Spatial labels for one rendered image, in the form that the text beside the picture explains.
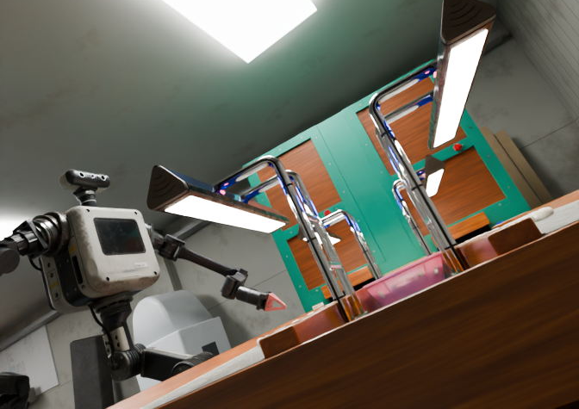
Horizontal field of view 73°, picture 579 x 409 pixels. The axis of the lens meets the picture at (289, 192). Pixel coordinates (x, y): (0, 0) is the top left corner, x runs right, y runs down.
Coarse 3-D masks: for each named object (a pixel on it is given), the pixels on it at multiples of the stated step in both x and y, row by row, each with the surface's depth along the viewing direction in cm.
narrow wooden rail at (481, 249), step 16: (512, 224) 47; (528, 224) 46; (480, 240) 52; (496, 240) 47; (512, 240) 46; (528, 240) 46; (464, 256) 75; (480, 256) 59; (496, 256) 47; (448, 272) 140
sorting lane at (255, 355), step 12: (252, 348) 116; (240, 360) 79; (252, 360) 61; (216, 372) 75; (228, 372) 58; (192, 384) 71; (204, 384) 56; (168, 396) 68; (180, 396) 55; (144, 408) 65
